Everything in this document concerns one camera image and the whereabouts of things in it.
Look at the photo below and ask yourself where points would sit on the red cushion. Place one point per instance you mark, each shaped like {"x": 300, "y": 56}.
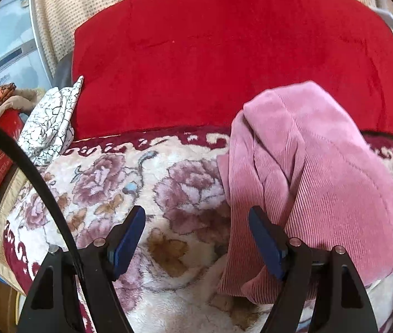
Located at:
{"x": 217, "y": 59}

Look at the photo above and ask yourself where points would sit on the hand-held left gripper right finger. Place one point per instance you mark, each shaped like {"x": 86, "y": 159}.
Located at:
{"x": 269, "y": 246}

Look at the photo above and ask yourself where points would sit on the beige dotted cover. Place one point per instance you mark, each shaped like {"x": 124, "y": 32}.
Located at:
{"x": 65, "y": 3}

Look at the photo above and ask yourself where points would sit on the beige fur-trimmed garment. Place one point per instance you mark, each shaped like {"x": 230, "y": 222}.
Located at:
{"x": 26, "y": 99}

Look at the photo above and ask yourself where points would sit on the white crackle-print cloth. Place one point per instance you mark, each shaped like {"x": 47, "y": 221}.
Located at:
{"x": 51, "y": 121}

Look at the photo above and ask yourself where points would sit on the grey appliance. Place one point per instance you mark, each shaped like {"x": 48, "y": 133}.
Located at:
{"x": 9, "y": 41}

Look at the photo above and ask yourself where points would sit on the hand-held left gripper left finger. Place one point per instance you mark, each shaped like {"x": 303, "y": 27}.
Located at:
{"x": 127, "y": 246}

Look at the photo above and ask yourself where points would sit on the floral blanket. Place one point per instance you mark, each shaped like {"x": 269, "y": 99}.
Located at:
{"x": 168, "y": 187}

